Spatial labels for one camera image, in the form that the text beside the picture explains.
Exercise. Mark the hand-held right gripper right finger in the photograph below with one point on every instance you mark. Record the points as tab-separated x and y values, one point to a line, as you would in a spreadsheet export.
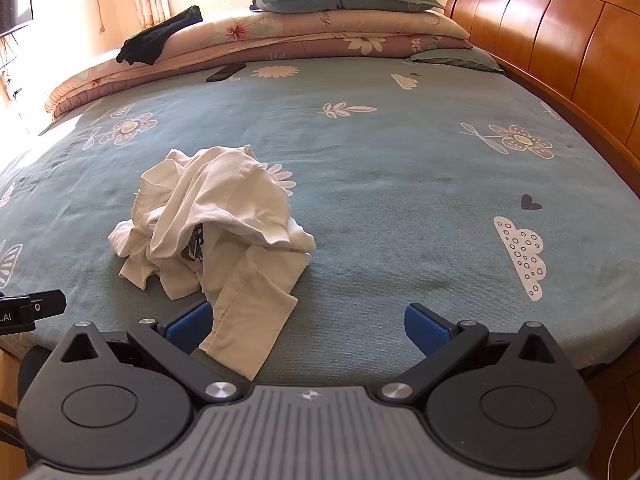
427	330

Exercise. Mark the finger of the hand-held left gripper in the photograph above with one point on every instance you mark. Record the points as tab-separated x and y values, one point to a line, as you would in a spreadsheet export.
47	304

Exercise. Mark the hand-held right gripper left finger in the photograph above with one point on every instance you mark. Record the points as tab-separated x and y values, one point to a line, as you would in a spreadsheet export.
187	327

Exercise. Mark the white printed t-shirt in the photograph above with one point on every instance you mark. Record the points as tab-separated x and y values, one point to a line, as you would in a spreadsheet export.
225	200

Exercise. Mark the blue floral bed sheet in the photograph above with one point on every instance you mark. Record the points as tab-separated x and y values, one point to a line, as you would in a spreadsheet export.
400	185

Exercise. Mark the black smartphone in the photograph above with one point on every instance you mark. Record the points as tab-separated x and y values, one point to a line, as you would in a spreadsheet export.
225	73

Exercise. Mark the small blue-grey pillow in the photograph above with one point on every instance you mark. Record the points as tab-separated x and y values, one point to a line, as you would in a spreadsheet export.
450	58

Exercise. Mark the black garment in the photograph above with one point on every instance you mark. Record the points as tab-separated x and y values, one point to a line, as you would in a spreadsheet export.
155	35

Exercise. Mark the mauve floral folded quilt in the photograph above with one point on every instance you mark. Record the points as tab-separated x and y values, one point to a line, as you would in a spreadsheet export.
325	47

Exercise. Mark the black flat television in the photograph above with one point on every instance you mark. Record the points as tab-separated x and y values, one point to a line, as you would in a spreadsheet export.
15	2

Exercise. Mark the cream floral folded quilt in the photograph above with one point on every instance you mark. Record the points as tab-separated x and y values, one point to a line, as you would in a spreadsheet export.
280	25

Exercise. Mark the wooden bed headboard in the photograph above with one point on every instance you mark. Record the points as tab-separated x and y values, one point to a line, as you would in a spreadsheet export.
550	25

